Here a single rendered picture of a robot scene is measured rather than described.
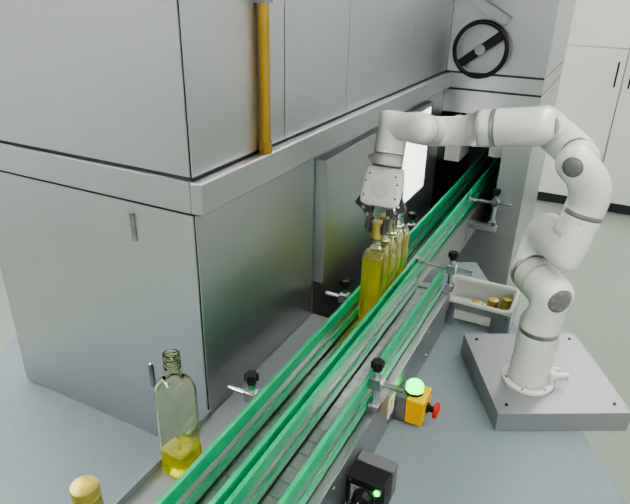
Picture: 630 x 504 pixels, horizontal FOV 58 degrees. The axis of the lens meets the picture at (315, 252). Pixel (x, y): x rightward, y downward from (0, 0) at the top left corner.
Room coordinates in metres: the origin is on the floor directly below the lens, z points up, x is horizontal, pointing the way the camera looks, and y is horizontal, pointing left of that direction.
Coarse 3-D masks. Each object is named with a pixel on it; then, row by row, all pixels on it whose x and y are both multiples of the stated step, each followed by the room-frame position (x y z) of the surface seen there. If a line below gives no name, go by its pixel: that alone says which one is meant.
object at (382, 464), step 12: (360, 456) 0.88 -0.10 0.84; (372, 456) 0.88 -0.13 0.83; (360, 468) 0.84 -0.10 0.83; (372, 468) 0.85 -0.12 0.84; (384, 468) 0.85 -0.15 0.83; (396, 468) 0.85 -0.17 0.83; (348, 480) 0.83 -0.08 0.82; (360, 480) 0.82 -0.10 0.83; (372, 480) 0.81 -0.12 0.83; (384, 480) 0.82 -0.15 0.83; (348, 492) 0.83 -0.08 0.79; (372, 492) 0.80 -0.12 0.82; (384, 492) 0.79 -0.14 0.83
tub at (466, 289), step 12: (456, 276) 1.68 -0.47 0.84; (456, 288) 1.67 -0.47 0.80; (468, 288) 1.66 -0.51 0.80; (480, 288) 1.64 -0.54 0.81; (492, 288) 1.63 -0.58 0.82; (504, 288) 1.61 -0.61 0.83; (516, 288) 1.60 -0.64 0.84; (456, 300) 1.52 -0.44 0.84; (468, 300) 1.64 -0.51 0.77; (480, 300) 1.63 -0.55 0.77; (516, 300) 1.52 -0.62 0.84; (504, 312) 1.45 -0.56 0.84
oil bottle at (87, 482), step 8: (80, 480) 0.50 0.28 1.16; (88, 480) 0.50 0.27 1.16; (96, 480) 0.50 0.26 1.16; (72, 488) 0.49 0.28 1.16; (80, 488) 0.49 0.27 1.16; (88, 488) 0.49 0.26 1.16; (96, 488) 0.49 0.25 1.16; (72, 496) 0.48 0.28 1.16; (80, 496) 0.48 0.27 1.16; (88, 496) 0.48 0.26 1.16; (96, 496) 0.49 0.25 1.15
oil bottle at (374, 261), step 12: (372, 252) 1.32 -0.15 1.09; (384, 252) 1.33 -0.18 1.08; (372, 264) 1.32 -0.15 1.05; (384, 264) 1.33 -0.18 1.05; (372, 276) 1.32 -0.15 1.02; (384, 276) 1.34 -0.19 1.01; (360, 288) 1.33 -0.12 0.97; (372, 288) 1.32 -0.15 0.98; (384, 288) 1.34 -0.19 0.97; (360, 300) 1.33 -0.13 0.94; (372, 300) 1.32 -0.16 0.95; (360, 312) 1.33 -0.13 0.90
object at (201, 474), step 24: (480, 168) 2.69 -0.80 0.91; (456, 192) 2.29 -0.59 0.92; (432, 216) 1.96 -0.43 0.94; (336, 312) 1.22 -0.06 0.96; (312, 336) 1.11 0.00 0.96; (336, 336) 1.22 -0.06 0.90; (312, 360) 1.10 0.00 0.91; (288, 384) 1.01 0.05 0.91; (264, 408) 0.92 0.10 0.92; (240, 432) 0.84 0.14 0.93; (216, 456) 0.77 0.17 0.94; (192, 480) 0.71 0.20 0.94
